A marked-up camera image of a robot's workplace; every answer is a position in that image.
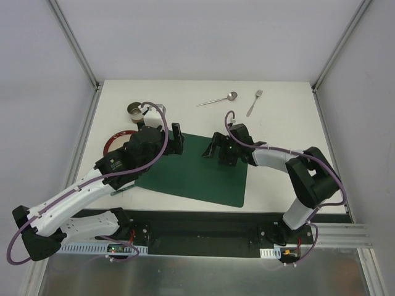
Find dark green placemat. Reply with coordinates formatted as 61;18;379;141
135;133;247;208

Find steel cup brown base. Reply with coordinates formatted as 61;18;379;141
127;102;144;123

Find red rimmed beige plate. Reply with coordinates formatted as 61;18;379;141
102;130;137;156

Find black knife green handle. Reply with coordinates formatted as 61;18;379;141
110;184;135;196

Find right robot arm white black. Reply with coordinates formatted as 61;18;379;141
202;124;339;244

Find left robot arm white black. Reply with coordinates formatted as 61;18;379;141
12;123;185;261

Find silver spoon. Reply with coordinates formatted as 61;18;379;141
197;91;238;107

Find silver fork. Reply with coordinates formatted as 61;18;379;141
246;89;263;117

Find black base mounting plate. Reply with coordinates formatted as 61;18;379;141
111;210;313;258

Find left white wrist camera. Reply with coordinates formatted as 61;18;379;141
139;104;164;128

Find left aluminium frame post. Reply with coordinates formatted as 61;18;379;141
46;0;101;91

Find aluminium frame post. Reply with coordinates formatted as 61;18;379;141
46;0;101;91
312;0;374;93

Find right white cable duct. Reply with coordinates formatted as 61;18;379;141
259;248;281;260

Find white cable duct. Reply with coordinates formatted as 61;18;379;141
259;248;281;260
57;242;148;256

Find front aluminium rail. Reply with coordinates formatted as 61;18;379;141
311;223;373;249

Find left white cable duct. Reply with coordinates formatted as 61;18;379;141
57;242;148;256

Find right aluminium frame post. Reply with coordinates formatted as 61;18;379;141
312;0;374;93

